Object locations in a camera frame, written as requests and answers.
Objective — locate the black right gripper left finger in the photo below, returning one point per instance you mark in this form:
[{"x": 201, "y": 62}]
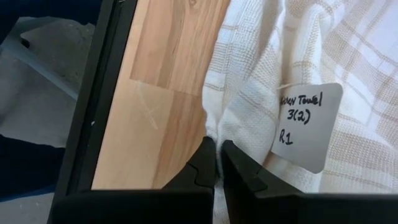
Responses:
[{"x": 199, "y": 174}]

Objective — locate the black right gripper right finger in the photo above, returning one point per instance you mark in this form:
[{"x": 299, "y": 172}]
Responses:
[{"x": 239, "y": 174}]

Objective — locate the white paper tag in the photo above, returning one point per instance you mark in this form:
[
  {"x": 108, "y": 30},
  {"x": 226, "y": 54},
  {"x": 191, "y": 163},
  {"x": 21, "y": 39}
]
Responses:
[{"x": 308, "y": 140}]

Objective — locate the white beige plaid towel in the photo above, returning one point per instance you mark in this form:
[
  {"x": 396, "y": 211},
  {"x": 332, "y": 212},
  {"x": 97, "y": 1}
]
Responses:
[{"x": 255, "y": 62}]

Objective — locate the grey metal plate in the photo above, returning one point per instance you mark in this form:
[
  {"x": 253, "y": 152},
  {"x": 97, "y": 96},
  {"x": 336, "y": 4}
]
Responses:
[{"x": 37, "y": 93}]

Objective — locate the black aluminium table frame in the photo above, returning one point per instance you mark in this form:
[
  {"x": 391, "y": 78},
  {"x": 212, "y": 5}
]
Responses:
[{"x": 93, "y": 109}]

